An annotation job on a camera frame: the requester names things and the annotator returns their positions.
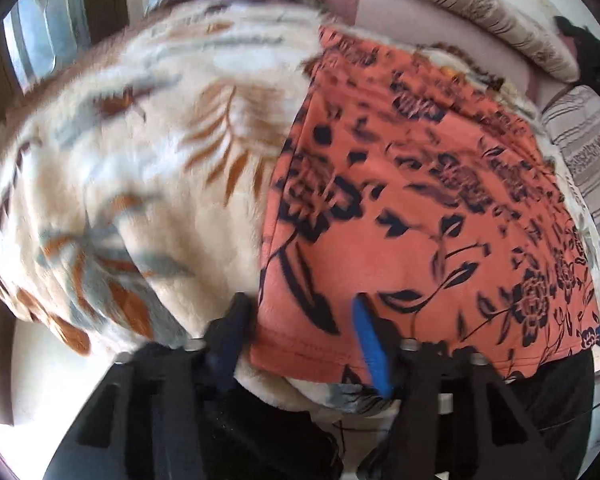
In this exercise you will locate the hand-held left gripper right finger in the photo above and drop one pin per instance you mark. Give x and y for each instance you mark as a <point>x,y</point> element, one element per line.
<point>372,345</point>

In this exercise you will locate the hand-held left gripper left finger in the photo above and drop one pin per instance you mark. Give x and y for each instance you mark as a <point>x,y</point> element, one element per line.
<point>225,360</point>

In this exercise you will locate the orange floral garment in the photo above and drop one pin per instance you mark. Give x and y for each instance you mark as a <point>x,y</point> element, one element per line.
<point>405,210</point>

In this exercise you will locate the person's black pants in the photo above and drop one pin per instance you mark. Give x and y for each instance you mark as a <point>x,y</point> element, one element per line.
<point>555,410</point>

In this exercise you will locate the striped patterned bedspread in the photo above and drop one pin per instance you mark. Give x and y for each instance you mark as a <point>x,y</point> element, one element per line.
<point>590,150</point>

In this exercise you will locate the cream leaf print blanket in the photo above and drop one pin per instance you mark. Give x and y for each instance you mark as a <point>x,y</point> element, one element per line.
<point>155,185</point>

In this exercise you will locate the dark cloth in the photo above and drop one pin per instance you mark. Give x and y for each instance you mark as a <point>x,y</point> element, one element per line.
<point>595,60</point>

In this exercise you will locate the pink bed sheet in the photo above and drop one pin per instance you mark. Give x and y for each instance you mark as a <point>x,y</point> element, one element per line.
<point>430,15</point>

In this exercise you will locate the beige striped bolster pillow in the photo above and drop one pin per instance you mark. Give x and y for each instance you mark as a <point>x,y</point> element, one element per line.
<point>480,5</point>

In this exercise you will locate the window curtain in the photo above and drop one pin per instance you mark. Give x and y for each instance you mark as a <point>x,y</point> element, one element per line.
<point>50,20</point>

